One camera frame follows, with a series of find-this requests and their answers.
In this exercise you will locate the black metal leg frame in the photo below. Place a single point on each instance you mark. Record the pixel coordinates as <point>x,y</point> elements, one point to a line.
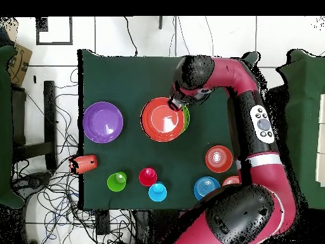
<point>50,114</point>

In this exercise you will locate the dark green tablecloth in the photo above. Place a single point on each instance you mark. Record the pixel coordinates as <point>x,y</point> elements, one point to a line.
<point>127,81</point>

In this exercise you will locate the black caster base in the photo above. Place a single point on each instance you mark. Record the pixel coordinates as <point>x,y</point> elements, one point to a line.
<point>35,181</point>

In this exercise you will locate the blue cup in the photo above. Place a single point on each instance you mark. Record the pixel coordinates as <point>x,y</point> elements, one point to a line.
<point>153,194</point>

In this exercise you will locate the cardboard box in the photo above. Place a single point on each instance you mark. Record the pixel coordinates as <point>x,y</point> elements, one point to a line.
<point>20,66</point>

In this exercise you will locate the blue bowl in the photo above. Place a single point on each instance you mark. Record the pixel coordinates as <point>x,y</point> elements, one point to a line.
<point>203,186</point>

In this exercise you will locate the green bowl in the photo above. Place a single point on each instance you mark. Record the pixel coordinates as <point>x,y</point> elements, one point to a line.
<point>187,119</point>

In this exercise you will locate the red cup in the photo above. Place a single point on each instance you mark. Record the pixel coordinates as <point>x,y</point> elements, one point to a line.
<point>146,178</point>

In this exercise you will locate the black square floor frame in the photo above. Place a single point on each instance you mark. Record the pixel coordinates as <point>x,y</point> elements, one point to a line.
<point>54,44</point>

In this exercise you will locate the green cup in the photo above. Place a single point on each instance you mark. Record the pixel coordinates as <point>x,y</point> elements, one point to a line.
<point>113,184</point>

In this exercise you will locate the black power strip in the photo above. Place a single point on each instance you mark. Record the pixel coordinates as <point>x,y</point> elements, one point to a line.
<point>102,223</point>

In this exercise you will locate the orange cup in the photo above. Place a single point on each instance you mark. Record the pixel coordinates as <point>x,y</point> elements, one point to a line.
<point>85,164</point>

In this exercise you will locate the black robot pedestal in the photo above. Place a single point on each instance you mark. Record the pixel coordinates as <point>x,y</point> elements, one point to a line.
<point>157,226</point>

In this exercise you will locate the green cloth side table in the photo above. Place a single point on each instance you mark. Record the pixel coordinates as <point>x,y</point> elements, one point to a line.
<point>5,127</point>
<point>304,127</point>

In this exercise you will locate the black post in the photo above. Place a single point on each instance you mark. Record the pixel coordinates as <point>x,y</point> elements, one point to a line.
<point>160,23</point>

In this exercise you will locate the wide orange bowl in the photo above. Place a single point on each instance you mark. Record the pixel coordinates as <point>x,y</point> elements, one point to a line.
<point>157,122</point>

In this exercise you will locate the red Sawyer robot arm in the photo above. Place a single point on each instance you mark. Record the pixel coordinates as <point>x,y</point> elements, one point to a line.
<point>266,178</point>

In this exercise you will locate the white boxes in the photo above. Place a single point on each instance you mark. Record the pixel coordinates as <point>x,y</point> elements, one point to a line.
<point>322,137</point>

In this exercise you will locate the small orange bowl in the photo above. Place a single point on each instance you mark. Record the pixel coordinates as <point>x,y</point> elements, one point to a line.
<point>231,181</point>
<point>218,158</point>

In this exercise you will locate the purple bowl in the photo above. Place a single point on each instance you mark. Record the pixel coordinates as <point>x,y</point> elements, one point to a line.
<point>101,122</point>

